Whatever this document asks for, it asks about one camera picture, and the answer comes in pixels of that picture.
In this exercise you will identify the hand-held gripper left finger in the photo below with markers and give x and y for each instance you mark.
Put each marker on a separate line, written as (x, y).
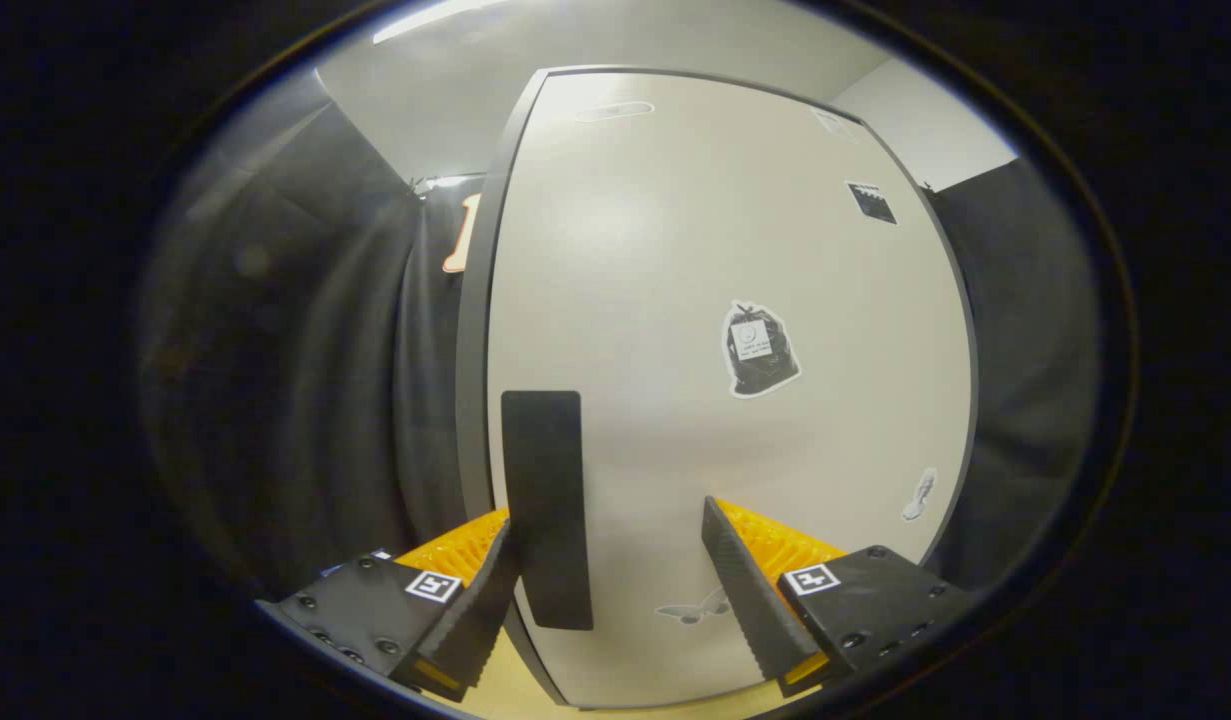
(475, 610)

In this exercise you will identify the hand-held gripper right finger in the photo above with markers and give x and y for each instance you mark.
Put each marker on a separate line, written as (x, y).
(750, 590)

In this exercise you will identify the white shoe cabinet door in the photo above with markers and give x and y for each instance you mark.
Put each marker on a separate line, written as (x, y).
(675, 230)

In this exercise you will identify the grey shoe cabinet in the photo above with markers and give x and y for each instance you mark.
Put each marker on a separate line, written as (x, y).
(472, 330)

